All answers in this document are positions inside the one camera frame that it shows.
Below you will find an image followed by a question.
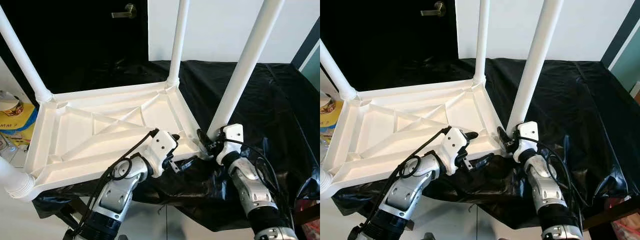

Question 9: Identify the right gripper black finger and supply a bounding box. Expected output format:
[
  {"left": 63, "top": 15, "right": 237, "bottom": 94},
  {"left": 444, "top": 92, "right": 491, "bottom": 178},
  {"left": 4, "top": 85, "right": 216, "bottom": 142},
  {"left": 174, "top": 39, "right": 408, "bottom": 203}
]
[
  {"left": 196, "top": 128, "right": 216, "bottom": 155},
  {"left": 496, "top": 125, "right": 514, "bottom": 151}
]

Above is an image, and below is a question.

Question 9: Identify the white plastic table top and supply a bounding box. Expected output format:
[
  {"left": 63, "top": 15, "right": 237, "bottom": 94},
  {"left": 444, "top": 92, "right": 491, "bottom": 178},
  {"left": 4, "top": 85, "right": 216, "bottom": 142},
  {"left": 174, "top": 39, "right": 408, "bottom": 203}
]
[
  {"left": 322, "top": 79, "right": 507, "bottom": 200},
  {"left": 22, "top": 81, "right": 212, "bottom": 202}
]

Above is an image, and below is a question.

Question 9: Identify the white plastic table leg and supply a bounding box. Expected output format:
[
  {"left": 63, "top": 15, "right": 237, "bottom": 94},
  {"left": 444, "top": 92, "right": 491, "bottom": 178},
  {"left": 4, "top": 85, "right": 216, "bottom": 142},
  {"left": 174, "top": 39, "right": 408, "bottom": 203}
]
[
  {"left": 320, "top": 40, "right": 359, "bottom": 101},
  {"left": 166, "top": 0, "right": 191, "bottom": 89},
  {"left": 0, "top": 5, "right": 54, "bottom": 104},
  {"left": 472, "top": 0, "right": 491, "bottom": 86},
  {"left": 206, "top": 0, "right": 286, "bottom": 141},
  {"left": 320, "top": 167, "right": 334, "bottom": 195},
  {"left": 506, "top": 0, "right": 565, "bottom": 137},
  {"left": 0, "top": 156, "right": 37, "bottom": 199}
]

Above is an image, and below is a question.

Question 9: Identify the black plastic table cover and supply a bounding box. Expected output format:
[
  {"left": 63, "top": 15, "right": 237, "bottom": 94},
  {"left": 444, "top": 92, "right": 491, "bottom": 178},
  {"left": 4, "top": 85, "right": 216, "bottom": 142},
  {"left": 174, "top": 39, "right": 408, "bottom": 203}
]
[
  {"left": 32, "top": 60, "right": 321, "bottom": 233},
  {"left": 331, "top": 57, "right": 640, "bottom": 231}
]

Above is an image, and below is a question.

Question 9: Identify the yellow container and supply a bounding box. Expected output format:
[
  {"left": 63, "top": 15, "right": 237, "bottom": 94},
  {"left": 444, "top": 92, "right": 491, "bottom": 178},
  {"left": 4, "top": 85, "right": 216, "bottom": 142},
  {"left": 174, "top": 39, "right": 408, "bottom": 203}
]
[
  {"left": 0, "top": 102, "right": 39, "bottom": 147},
  {"left": 320, "top": 100, "right": 344, "bottom": 145}
]

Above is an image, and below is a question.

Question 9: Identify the red plastic bag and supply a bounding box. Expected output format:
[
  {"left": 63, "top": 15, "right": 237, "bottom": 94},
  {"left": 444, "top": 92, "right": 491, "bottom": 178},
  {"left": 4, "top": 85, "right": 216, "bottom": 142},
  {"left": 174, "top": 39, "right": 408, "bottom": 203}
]
[
  {"left": 297, "top": 200, "right": 321, "bottom": 240},
  {"left": 607, "top": 197, "right": 640, "bottom": 240}
]

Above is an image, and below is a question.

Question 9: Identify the black door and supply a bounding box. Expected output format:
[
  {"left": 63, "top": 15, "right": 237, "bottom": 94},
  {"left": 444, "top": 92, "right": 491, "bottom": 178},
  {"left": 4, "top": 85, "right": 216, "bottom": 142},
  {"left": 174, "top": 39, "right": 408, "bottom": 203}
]
[
  {"left": 0, "top": 0, "right": 150, "bottom": 106},
  {"left": 320, "top": 0, "right": 460, "bottom": 96}
]

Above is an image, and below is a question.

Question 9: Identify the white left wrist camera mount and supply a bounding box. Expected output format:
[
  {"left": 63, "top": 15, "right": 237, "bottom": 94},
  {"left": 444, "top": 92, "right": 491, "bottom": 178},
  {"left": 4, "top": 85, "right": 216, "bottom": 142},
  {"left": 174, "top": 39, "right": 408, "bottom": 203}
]
[
  {"left": 439, "top": 126, "right": 472, "bottom": 176},
  {"left": 144, "top": 129, "right": 179, "bottom": 179}
]

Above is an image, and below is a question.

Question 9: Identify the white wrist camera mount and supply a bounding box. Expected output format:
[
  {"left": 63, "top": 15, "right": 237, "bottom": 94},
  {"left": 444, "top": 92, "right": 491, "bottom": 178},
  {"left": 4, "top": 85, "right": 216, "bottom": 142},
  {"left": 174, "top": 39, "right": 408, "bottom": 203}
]
[
  {"left": 216, "top": 123, "right": 245, "bottom": 166},
  {"left": 144, "top": 129, "right": 179, "bottom": 179},
  {"left": 512, "top": 121, "right": 540, "bottom": 163},
  {"left": 439, "top": 126, "right": 472, "bottom": 176}
]

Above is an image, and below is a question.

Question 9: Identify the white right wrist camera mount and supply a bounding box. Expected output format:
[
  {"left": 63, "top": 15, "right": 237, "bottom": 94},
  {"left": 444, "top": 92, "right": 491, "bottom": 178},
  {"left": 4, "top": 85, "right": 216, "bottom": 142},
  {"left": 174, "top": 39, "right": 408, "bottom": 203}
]
[
  {"left": 512, "top": 121, "right": 540, "bottom": 163},
  {"left": 216, "top": 123, "right": 245, "bottom": 166}
]

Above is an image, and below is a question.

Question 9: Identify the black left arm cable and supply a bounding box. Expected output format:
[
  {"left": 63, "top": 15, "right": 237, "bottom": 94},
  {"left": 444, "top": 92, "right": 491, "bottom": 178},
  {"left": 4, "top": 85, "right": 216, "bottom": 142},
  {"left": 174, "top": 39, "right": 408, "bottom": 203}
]
[
  {"left": 357, "top": 126, "right": 452, "bottom": 236},
  {"left": 67, "top": 128, "right": 161, "bottom": 238}
]

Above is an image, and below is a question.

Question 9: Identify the metal door handle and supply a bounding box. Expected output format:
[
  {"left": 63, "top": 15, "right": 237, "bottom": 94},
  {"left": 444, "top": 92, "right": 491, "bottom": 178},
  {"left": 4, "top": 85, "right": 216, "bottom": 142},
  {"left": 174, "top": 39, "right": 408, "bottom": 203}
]
[
  {"left": 420, "top": 1, "right": 448, "bottom": 18},
  {"left": 111, "top": 3, "right": 138, "bottom": 20}
]

